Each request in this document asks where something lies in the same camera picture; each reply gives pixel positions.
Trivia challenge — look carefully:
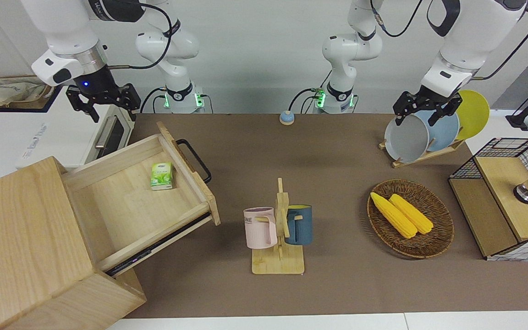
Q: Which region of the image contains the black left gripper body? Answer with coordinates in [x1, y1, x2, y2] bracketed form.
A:
[411, 86, 457, 110]

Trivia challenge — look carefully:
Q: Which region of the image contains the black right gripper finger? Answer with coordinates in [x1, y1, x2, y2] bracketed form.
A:
[66, 86, 101, 123]
[117, 83, 141, 112]

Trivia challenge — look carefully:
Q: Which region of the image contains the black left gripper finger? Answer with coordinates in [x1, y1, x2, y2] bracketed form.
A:
[393, 91, 418, 127]
[428, 98, 463, 128]

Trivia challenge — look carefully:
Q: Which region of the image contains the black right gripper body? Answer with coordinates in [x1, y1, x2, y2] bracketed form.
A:
[72, 64, 125, 107]

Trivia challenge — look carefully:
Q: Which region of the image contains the light wooden drawer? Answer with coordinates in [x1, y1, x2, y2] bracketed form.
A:
[60, 121, 221, 276]

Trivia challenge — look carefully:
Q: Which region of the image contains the light blue plate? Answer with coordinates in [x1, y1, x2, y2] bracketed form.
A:
[414, 109, 461, 153]

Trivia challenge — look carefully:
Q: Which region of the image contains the yellow plate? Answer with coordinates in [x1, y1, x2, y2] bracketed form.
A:
[453, 89, 491, 141]

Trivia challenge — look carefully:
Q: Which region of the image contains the grey plate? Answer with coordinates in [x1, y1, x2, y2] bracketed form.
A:
[384, 113, 431, 164]

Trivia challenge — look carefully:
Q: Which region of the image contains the white toaster oven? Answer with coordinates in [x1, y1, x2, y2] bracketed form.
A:
[16, 94, 137, 171]

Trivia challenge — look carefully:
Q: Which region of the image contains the wooden plate rack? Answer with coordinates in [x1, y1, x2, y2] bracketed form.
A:
[378, 137, 467, 169]

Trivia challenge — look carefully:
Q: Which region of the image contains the beige cloth bag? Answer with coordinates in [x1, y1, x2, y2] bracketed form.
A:
[0, 76, 56, 109]

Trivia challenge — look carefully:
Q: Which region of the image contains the brown table mat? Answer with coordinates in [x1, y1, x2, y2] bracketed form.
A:
[124, 113, 528, 319]

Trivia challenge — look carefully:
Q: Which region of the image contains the green tea carton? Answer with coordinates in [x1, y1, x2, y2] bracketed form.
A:
[150, 162, 174, 191]

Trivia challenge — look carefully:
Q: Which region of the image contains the yellow corn cob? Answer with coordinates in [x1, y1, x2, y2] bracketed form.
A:
[389, 193, 435, 235]
[370, 192, 418, 239]

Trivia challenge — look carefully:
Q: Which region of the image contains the brown wicker basket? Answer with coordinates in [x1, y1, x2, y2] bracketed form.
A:
[367, 179, 455, 260]

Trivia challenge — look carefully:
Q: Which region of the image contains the light wooden cabinet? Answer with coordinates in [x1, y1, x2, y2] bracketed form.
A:
[0, 156, 148, 330]

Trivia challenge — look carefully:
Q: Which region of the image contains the blue mug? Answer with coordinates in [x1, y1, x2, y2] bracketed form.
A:
[285, 204, 314, 246]

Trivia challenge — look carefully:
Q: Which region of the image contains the pink mug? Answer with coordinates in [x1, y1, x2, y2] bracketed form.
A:
[243, 207, 278, 250]

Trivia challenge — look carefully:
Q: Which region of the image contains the wooden mug rack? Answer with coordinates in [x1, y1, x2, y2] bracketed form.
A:
[251, 177, 306, 275]

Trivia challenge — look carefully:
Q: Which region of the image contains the black right base cable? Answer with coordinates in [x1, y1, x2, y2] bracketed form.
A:
[139, 86, 169, 114]

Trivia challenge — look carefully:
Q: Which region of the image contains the black base cable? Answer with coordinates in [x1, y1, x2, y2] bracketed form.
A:
[288, 86, 323, 114]
[139, 86, 169, 114]

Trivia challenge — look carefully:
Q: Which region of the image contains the silver oven door handle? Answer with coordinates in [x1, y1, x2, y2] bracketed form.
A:
[94, 115, 118, 150]

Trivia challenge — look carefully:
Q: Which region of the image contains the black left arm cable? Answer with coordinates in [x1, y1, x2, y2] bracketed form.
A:
[368, 0, 528, 82]

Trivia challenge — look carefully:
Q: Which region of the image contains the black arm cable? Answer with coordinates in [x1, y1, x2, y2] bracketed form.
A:
[368, 0, 528, 82]
[107, 0, 182, 71]

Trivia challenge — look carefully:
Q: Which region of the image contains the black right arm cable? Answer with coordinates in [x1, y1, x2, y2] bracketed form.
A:
[107, 0, 182, 71]

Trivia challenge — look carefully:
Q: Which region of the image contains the wooden shelf with wire basket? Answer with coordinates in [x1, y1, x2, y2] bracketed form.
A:
[448, 137, 528, 262]

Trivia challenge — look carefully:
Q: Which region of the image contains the black left base cable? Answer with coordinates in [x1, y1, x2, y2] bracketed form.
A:
[288, 86, 323, 114]

